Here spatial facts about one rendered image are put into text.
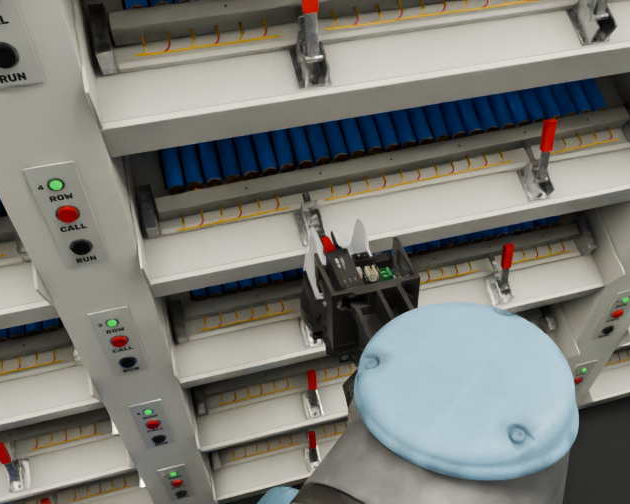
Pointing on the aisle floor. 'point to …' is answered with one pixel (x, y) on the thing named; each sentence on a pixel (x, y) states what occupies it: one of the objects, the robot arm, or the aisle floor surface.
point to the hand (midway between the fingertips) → (328, 248)
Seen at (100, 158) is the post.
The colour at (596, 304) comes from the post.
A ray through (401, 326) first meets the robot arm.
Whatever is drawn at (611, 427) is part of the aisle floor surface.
